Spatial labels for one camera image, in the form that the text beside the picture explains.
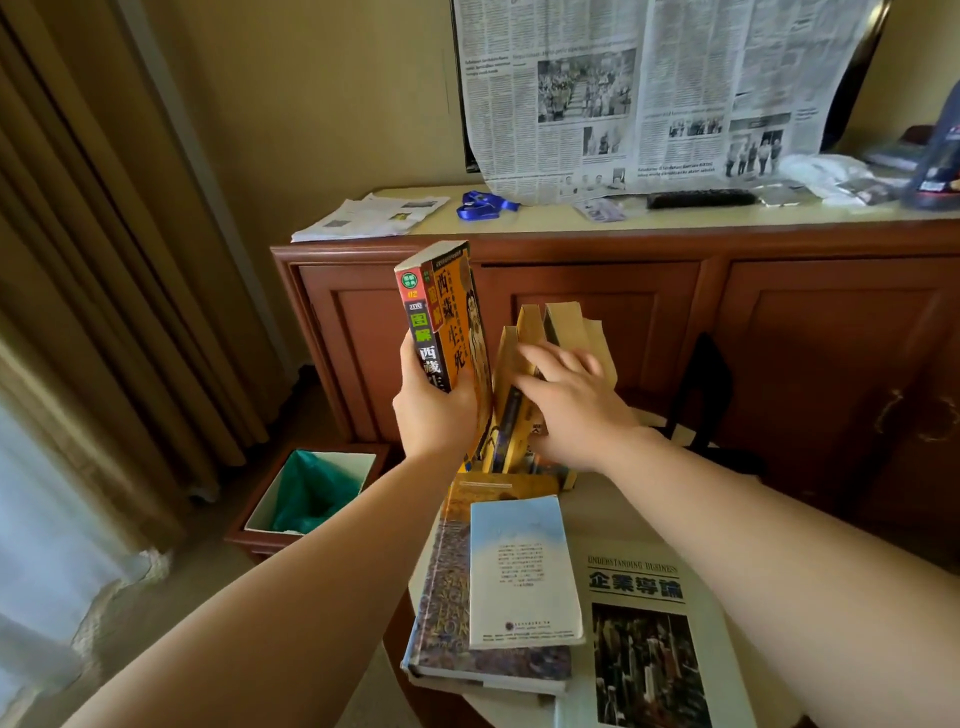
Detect beige curtain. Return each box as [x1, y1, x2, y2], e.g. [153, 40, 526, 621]
[0, 0, 298, 556]

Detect yellow painting cover paperback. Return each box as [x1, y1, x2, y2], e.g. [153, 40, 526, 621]
[401, 472, 575, 697]

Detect dark figure cover book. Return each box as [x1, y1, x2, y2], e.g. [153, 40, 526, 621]
[487, 324, 526, 475]

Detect person's left forearm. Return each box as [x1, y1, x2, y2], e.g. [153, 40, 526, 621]
[63, 449, 466, 728]

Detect wooden sideboard cabinet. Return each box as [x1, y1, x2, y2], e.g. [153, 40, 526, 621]
[269, 217, 960, 526]

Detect dark blue red-capped bottle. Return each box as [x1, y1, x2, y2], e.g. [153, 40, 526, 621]
[899, 78, 960, 211]

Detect large white teal textbook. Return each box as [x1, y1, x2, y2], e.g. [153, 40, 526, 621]
[554, 536, 759, 728]

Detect person's right hand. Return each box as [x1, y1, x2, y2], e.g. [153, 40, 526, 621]
[512, 341, 643, 475]

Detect person's left hand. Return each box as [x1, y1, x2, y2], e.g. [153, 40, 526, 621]
[392, 329, 481, 463]

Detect green bin liner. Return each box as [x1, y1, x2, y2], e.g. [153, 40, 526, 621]
[245, 449, 378, 535]

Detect black metal bookend rack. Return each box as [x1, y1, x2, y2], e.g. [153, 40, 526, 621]
[659, 332, 768, 478]

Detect black television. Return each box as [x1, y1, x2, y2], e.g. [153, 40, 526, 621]
[449, 0, 894, 175]

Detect person's right forearm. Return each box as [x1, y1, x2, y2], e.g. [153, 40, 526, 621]
[596, 427, 960, 728]

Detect small lavender packet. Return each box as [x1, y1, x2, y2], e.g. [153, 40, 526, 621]
[573, 197, 628, 223]

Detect white sheer curtain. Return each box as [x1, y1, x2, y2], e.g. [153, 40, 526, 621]
[0, 404, 170, 721]

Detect grey blue flat booklet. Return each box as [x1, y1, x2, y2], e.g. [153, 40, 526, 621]
[862, 138, 928, 172]

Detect round wooden table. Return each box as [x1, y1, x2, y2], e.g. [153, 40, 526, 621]
[408, 408, 819, 728]

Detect blue lanyard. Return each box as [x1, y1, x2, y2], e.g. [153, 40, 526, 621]
[455, 191, 521, 223]

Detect folded newspaper pile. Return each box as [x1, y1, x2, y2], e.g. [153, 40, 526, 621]
[290, 192, 451, 244]

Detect yellow picture storybook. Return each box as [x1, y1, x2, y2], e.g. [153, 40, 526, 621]
[513, 303, 579, 493]

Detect wooden trash bin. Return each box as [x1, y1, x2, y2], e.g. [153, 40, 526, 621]
[224, 442, 391, 560]

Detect small white blue book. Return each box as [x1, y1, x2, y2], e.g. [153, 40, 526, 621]
[468, 494, 586, 652]

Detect white plastic bag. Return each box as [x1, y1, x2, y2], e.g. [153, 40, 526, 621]
[779, 153, 875, 205]

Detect small clear packet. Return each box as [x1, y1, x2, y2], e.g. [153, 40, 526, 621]
[836, 178, 898, 206]

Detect hanging newspaper sheet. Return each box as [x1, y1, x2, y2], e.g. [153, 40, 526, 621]
[452, 0, 879, 206]

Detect black remote control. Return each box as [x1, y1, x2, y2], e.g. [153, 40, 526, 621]
[646, 188, 759, 210]

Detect grey cover book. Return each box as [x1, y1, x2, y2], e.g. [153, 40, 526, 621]
[583, 318, 620, 390]

